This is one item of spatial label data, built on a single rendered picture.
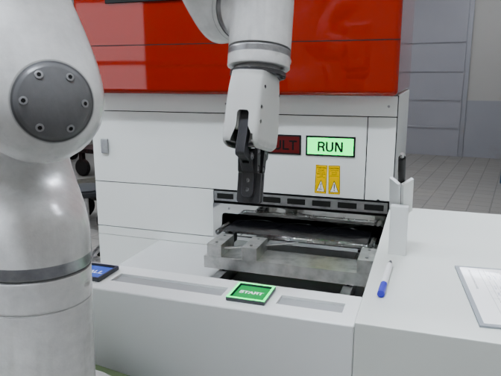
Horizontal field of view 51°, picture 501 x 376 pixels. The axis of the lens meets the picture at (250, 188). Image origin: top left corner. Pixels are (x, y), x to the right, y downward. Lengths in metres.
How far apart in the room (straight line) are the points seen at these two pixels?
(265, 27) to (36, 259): 0.38
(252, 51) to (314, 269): 0.55
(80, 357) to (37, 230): 0.15
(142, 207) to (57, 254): 0.92
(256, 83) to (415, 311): 0.36
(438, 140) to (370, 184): 7.88
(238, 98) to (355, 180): 0.65
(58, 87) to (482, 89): 8.71
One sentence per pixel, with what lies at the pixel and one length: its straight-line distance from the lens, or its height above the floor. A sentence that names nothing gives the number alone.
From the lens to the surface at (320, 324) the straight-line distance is 0.68.
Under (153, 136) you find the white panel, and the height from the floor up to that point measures 1.11.
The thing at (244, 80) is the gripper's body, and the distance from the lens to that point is 0.66.
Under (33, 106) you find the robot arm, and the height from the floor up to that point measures 1.24.
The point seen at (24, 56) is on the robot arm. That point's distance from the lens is 0.50.
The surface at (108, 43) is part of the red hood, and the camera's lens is 1.41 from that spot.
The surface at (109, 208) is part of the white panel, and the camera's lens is 1.53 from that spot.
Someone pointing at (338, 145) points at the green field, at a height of 1.10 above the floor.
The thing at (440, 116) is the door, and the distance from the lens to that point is 9.08.
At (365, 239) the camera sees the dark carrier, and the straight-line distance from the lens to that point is 1.22.
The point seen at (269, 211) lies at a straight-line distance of 1.31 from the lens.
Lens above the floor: 1.26
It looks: 12 degrees down
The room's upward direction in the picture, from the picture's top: straight up
